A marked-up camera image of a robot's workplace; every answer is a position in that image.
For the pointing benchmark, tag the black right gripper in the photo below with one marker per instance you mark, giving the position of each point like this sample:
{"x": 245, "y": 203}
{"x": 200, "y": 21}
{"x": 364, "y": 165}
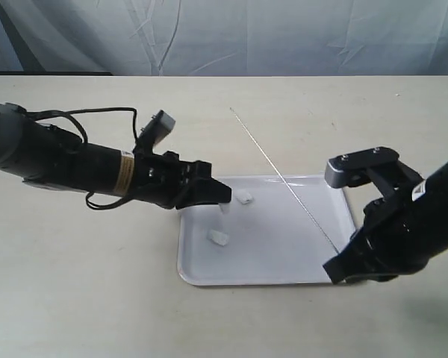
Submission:
{"x": 392, "y": 241}

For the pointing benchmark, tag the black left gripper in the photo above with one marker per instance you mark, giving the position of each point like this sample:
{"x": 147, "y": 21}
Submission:
{"x": 172, "y": 183}

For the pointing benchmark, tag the white foam piece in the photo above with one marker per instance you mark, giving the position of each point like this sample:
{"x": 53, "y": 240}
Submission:
{"x": 243, "y": 196}
{"x": 218, "y": 237}
{"x": 225, "y": 208}

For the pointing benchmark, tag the thin metal skewer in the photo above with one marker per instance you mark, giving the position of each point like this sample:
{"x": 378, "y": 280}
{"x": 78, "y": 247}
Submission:
{"x": 284, "y": 181}

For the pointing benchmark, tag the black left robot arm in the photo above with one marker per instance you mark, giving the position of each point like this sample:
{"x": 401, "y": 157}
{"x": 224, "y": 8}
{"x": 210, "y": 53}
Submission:
{"x": 50, "y": 149}

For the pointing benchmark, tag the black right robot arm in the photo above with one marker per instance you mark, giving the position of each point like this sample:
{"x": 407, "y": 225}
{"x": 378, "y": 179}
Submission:
{"x": 396, "y": 175}

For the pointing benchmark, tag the white rectangular tray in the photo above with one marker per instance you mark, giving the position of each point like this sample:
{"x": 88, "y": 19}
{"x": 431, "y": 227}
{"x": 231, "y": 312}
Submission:
{"x": 272, "y": 240}

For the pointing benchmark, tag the white backdrop curtain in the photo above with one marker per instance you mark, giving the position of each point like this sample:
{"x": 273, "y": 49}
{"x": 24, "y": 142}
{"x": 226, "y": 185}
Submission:
{"x": 225, "y": 38}

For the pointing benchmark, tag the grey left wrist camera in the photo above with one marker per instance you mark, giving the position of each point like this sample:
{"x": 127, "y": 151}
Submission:
{"x": 160, "y": 126}

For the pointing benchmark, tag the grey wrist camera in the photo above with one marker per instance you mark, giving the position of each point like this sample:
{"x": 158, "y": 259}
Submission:
{"x": 160, "y": 126}
{"x": 351, "y": 169}

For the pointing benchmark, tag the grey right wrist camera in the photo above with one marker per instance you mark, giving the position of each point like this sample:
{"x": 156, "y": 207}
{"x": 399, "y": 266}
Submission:
{"x": 351, "y": 169}

